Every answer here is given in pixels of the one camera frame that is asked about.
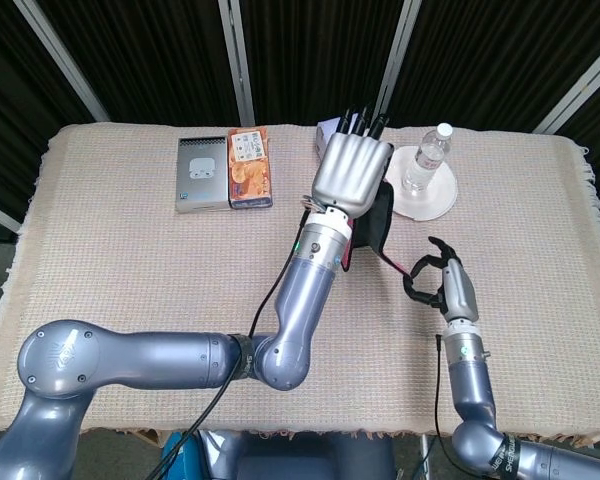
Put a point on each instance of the pink and black cloth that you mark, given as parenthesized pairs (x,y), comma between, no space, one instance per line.
(377,220)

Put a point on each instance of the bright blue plastic object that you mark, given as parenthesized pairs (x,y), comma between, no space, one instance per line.
(172,457)

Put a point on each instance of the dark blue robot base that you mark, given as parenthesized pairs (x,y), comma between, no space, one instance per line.
(305,457)

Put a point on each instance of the metal table leg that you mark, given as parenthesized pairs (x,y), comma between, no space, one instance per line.
(425,457)

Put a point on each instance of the grey earbuds box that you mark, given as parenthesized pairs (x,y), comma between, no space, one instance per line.
(202,170)

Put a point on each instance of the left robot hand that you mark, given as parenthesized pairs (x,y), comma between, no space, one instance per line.
(352,170)

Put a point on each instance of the clear plastic water bottle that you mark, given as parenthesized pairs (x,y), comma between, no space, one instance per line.
(424,160)

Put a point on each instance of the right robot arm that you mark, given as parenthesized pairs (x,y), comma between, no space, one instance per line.
(472,390)

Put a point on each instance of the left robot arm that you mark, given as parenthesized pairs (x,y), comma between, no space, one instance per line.
(130,357)

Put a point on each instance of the orange snack box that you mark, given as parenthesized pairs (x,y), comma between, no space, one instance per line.
(250,170)

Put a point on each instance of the white round plate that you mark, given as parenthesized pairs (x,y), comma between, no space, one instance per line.
(437,200)

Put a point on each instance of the beige woven tablecloth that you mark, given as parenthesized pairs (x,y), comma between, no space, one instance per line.
(130,275)

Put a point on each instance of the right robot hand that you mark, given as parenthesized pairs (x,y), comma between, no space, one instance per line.
(460,290)

